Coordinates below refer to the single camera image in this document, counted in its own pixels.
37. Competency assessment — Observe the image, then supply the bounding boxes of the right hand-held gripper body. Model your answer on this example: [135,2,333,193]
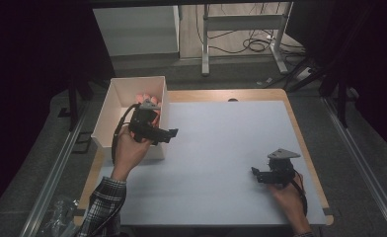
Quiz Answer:
[262,147,302,190]

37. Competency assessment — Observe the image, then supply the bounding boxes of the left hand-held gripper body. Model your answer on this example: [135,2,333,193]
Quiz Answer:
[127,98,170,145]

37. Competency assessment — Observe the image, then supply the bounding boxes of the peach coloured soft object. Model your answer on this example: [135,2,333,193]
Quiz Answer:
[135,93,163,108]

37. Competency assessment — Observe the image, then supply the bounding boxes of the white box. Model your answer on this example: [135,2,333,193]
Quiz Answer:
[90,75,170,163]

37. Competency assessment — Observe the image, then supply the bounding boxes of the person's right hand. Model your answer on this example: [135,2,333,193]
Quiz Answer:
[269,178,310,227]

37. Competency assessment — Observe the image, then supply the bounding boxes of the person's left hand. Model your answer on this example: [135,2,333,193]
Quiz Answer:
[111,125,154,182]

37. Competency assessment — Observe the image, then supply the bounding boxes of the light grey table mat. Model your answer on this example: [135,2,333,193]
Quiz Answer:
[117,100,328,227]

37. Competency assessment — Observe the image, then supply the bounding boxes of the black metal stand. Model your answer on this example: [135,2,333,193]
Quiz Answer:
[57,77,96,133]
[319,77,360,128]

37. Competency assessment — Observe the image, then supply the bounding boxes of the white cabinet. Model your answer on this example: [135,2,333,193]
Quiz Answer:
[92,5,181,57]

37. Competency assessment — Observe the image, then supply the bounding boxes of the white power strip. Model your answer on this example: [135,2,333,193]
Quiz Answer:
[294,66,313,82]

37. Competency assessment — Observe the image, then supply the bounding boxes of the clear plastic bag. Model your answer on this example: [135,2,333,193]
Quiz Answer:
[39,197,81,237]

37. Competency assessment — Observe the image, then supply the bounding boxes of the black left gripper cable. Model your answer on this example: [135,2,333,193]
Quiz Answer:
[111,103,140,165]

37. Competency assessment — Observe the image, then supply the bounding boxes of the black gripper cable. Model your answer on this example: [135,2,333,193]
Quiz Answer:
[111,103,140,165]
[291,171,309,217]

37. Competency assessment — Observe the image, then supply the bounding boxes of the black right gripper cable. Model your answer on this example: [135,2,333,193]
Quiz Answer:
[291,171,309,217]

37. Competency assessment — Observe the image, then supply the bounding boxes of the aluminium rail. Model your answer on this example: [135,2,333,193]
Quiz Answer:
[18,101,91,237]
[322,96,387,237]

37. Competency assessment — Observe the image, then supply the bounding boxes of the black floor cables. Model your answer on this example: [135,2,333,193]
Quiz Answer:
[194,3,306,56]

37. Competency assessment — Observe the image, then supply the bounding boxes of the white metal desk frame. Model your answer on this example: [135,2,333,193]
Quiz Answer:
[200,1,295,77]

